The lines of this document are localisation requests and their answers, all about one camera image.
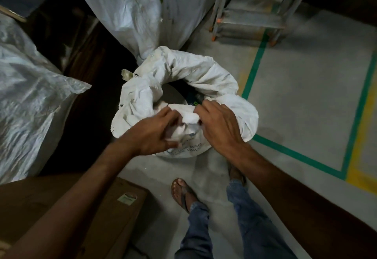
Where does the person's right foot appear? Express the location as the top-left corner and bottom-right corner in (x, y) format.
(227, 161), (247, 187)

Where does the white woven sack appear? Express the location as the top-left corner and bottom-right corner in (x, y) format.
(110, 46), (259, 159)

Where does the person's left hand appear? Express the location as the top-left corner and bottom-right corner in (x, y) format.
(116, 106), (185, 157)

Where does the aluminium step ladder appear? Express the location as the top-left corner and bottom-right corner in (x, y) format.
(209, 0), (320, 47)

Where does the person's leg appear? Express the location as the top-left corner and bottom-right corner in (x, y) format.
(226, 179), (298, 259)
(174, 201), (214, 259)

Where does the person's left leg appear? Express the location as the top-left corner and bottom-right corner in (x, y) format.
(174, 201), (214, 259)

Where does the person's left forearm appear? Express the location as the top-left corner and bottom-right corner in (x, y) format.
(0, 141), (139, 259)

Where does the person's right leg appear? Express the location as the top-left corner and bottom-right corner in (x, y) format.
(226, 179), (298, 259)

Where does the large white sack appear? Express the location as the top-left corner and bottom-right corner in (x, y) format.
(0, 13), (92, 185)

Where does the brown cardboard box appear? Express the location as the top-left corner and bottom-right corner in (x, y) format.
(0, 173), (149, 259)

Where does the person's right hand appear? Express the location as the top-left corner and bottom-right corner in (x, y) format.
(193, 100), (251, 162)

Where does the person's right forearm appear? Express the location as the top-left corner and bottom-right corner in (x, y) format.
(228, 144), (377, 259)

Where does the dark wooden panel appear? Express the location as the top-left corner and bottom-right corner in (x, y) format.
(17, 0), (139, 177)

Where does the tall white sack green mark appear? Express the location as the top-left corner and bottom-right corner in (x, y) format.
(66, 0), (218, 65)

